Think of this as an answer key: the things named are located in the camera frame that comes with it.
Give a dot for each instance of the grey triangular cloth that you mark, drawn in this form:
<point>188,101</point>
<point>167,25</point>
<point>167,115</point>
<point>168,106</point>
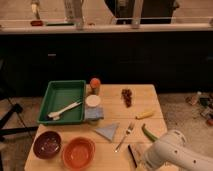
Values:
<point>108,131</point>

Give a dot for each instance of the green pepper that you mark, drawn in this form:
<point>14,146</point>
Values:
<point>148,134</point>

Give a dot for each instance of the white brush in tray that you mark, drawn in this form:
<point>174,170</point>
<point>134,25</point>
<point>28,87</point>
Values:
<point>56,115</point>

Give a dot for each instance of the orange capped spice bottle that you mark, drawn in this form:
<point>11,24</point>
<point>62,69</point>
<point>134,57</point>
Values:
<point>95,84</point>

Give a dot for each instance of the green plastic tray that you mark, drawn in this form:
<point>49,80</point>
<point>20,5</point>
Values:
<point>60,94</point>

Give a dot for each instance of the black tripod stand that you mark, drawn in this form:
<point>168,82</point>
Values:
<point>15,109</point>

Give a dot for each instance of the bunch of dark grapes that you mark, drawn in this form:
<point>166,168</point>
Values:
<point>127,97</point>

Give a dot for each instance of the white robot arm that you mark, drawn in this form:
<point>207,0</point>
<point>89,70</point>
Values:
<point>170,147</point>

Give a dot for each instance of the small red dish on counter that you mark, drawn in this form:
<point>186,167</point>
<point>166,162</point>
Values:
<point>36,23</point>

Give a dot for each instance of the red bowl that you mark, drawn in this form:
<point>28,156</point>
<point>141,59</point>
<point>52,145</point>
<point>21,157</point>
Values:
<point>78,154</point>

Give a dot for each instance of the dark purple bowl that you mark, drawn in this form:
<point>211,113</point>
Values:
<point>47,145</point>

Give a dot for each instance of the silver fork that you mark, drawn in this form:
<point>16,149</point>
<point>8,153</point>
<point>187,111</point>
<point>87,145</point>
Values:
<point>127,132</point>

